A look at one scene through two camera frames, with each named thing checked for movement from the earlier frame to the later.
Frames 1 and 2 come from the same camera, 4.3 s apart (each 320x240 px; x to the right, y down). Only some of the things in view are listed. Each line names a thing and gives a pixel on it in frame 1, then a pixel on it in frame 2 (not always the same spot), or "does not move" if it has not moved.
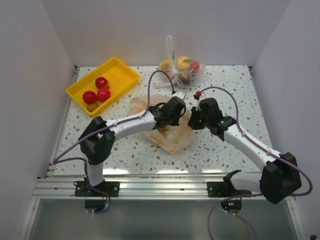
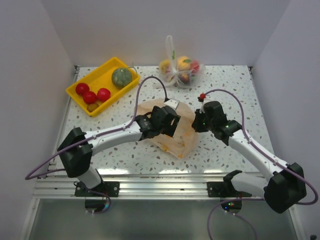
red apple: x=103 y=94 does not move
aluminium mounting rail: x=138 y=186 does not move
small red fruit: x=89 y=97 to x=81 y=88
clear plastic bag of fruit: x=184 y=71 does not move
